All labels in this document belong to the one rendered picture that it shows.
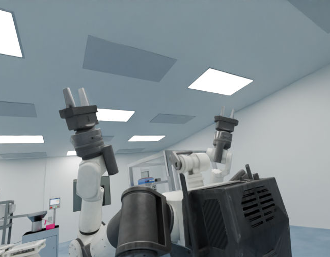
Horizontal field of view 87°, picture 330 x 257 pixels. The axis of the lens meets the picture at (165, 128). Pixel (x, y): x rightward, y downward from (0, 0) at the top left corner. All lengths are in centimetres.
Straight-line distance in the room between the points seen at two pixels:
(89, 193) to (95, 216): 10
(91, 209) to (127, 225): 23
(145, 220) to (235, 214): 19
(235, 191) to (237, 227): 7
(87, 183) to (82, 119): 19
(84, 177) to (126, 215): 19
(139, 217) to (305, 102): 440
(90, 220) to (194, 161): 38
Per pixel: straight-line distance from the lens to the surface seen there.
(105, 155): 58
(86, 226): 68
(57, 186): 760
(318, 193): 466
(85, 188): 59
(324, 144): 450
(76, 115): 57
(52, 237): 490
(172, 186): 232
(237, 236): 42
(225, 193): 40
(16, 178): 774
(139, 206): 45
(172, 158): 60
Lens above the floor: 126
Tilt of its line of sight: 18 degrees up
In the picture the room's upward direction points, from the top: 10 degrees counter-clockwise
